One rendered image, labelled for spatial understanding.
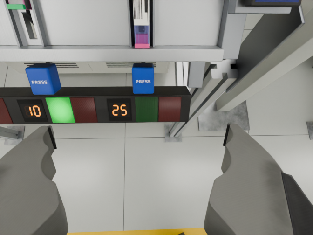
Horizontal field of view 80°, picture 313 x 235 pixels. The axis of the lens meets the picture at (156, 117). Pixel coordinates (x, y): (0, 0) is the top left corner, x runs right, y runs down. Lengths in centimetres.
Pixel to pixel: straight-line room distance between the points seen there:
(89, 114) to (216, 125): 77
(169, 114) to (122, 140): 67
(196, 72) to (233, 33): 7
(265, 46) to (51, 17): 23
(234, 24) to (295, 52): 36
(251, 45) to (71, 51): 22
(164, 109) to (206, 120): 71
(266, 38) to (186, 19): 10
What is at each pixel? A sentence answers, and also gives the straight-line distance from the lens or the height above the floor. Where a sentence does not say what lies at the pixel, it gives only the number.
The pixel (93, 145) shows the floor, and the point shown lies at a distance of 94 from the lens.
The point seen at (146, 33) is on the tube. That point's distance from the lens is 20.
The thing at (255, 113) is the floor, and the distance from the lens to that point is 107.
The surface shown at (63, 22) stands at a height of 73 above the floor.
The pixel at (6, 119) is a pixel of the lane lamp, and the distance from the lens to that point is 31.
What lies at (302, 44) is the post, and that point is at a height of 55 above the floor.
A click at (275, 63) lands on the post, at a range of 60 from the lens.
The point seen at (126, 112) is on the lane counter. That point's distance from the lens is 25.
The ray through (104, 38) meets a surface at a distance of 22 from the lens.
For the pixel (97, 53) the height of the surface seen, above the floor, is 73.
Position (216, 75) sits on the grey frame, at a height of 64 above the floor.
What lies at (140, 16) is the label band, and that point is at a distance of 20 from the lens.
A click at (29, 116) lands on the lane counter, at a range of 29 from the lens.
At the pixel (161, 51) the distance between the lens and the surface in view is 19.
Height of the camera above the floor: 89
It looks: 76 degrees down
